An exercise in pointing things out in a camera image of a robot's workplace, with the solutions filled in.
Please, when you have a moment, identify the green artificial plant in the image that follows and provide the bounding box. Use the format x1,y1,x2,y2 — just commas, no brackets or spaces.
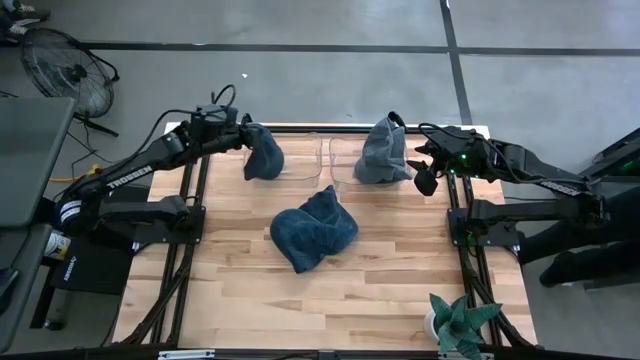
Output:
428,292,504,360

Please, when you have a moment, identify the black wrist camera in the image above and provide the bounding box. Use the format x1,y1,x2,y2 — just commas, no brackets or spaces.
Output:
439,127,476,161
194,103,240,132

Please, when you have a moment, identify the white yellow canister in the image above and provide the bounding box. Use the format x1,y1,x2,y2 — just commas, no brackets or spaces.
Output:
44,230,70,261

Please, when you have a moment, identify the person's shoe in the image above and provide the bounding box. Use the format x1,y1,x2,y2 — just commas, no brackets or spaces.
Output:
4,2,51,22
0,22,41,44

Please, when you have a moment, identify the silver metal bracket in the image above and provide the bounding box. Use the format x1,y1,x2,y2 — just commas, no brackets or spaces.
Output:
158,349,216,360

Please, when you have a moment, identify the clear plastic bin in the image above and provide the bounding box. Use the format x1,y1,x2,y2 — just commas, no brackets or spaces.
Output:
242,131,323,182
328,133,405,194

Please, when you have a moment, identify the grey desk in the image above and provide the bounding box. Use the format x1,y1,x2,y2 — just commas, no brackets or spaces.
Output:
0,96,76,229
0,223,54,351

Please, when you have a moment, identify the dark blue towel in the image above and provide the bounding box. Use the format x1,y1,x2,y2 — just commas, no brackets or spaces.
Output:
269,207,334,275

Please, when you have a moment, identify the person's leg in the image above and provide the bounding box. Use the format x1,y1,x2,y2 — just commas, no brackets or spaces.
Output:
517,184,640,266
538,239,640,290

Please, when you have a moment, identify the black floor fan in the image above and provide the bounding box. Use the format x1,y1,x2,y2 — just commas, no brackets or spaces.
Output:
19,27,121,139

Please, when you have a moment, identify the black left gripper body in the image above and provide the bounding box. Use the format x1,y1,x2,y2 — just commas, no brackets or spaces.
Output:
199,119,250,154

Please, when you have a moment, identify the grey metal table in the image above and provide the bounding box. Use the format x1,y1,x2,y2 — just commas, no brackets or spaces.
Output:
579,127,640,291

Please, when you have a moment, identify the black aluminium table frame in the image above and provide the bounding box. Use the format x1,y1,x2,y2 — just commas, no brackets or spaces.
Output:
113,123,539,351

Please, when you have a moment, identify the white plant pot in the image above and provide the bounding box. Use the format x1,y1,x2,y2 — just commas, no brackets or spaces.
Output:
423,309,441,346

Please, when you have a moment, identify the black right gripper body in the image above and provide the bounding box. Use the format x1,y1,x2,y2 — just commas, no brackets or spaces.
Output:
415,127,484,198

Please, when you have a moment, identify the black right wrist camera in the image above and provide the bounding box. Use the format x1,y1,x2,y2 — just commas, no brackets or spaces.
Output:
439,127,476,161

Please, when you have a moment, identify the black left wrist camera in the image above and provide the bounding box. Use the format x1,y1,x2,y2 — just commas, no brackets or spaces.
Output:
194,103,240,132

